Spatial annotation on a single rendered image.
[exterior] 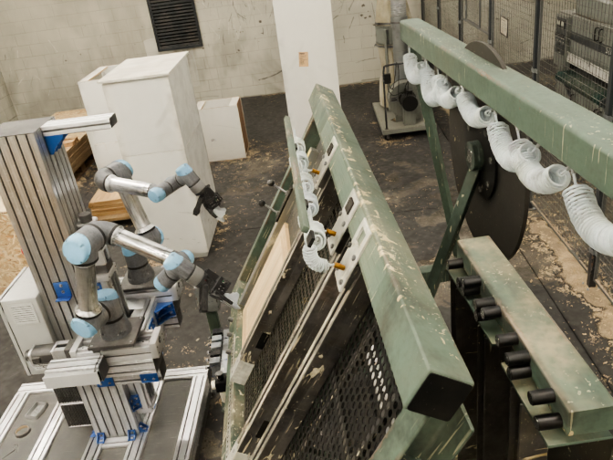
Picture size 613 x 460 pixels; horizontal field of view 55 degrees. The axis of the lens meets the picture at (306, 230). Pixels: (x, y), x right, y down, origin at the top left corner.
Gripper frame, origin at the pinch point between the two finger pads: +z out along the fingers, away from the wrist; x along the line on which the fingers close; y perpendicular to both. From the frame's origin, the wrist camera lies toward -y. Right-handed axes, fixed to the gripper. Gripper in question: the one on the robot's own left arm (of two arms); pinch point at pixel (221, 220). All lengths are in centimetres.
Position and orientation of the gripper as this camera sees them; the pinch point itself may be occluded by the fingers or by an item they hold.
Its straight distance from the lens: 314.2
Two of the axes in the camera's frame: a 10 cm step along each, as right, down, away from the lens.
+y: 8.2, -5.0, -2.8
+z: 5.7, 7.3, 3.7
